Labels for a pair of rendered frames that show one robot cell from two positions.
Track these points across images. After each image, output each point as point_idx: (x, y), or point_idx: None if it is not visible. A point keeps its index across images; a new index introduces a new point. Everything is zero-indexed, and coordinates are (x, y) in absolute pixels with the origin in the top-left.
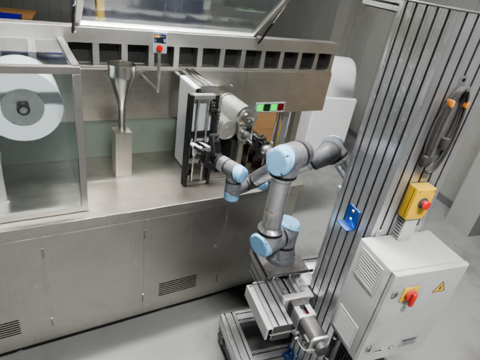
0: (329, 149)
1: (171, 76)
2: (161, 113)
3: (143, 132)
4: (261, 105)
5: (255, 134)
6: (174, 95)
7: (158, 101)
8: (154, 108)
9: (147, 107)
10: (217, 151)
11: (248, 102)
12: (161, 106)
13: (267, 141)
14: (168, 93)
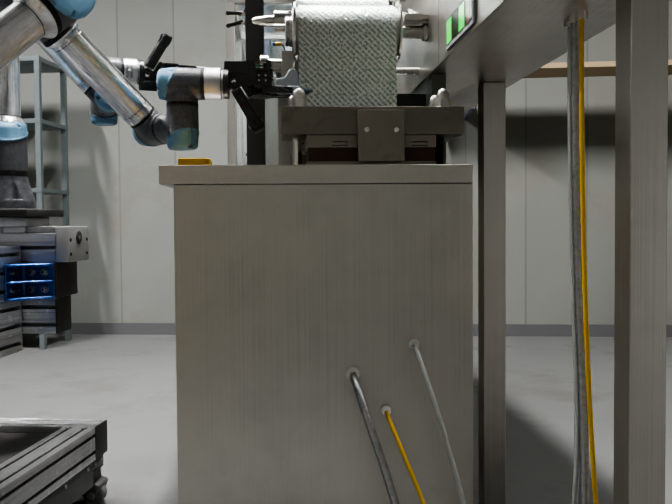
0: None
1: (403, 9)
2: (401, 91)
3: None
4: (450, 20)
5: (292, 71)
6: (405, 47)
7: (400, 66)
8: (399, 84)
9: (397, 83)
10: (149, 56)
11: (442, 23)
12: (401, 77)
13: (229, 61)
14: (403, 47)
